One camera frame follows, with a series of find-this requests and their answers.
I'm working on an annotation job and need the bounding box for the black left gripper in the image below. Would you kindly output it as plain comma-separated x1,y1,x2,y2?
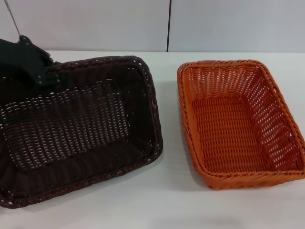
0,35,61,87

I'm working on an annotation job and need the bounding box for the dark brown wicker basket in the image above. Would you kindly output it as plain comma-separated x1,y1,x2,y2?
0,55,164,208

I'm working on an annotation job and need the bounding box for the orange wicker basket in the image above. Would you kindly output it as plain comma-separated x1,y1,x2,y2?
176,58,305,191

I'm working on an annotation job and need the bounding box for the dark vertical wall strip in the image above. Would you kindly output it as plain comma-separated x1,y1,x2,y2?
166,0,173,52

